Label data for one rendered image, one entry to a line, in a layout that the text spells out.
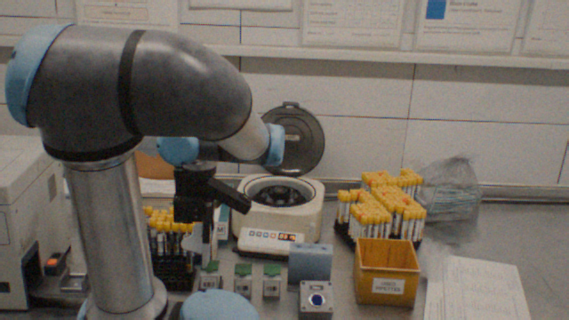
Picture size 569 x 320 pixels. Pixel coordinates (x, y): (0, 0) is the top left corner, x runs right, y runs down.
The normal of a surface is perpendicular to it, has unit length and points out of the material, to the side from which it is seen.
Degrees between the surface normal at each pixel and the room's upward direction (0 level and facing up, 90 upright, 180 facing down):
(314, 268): 90
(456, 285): 1
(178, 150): 90
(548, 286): 0
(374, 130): 90
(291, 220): 90
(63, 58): 55
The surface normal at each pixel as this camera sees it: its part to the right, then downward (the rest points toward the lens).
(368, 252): -0.05, 0.37
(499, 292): 0.04, -0.92
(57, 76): -0.11, 0.12
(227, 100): 0.77, 0.26
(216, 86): 0.76, 0.04
